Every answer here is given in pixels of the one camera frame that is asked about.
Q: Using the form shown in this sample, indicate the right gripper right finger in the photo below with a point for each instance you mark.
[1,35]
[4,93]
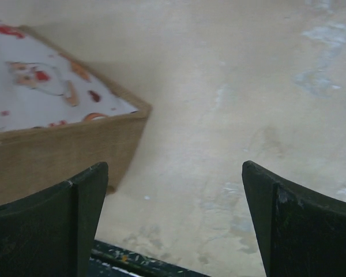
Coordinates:
[299,232]

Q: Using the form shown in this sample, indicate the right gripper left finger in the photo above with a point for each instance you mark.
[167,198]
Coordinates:
[51,232]

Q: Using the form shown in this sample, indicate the patterned canvas tote bag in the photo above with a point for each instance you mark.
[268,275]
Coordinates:
[58,117]

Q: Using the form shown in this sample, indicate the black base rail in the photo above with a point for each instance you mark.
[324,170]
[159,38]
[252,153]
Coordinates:
[110,260]

